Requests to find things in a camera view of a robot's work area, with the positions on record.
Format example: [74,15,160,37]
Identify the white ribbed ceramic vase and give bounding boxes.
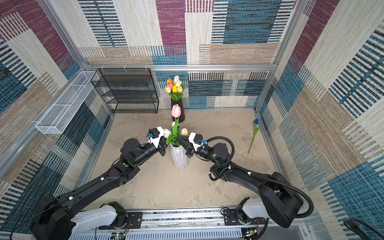
[171,144,188,170]

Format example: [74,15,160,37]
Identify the cream yellow tulip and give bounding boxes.
[180,128,189,137]

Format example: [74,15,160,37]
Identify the black cylindrical vase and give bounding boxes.
[171,99,185,123]

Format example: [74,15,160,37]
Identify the small blue tulip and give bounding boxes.
[248,119,260,153]

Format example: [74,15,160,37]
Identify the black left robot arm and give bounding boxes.
[21,137,168,240]

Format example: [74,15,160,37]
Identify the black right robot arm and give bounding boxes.
[176,135,315,228]

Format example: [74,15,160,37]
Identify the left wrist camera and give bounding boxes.
[147,127,165,148]

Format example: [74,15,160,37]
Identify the black wire shelf rack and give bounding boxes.
[91,68,159,114]

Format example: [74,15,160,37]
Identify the aluminium front rail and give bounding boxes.
[72,207,316,240]

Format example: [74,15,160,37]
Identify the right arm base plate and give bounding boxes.
[220,207,266,226]

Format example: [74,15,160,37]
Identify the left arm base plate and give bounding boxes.
[98,212,143,230]

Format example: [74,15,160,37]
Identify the white wire mesh basket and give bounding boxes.
[36,71,95,135]

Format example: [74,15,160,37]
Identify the black cable bottom right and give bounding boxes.
[343,218,384,240]

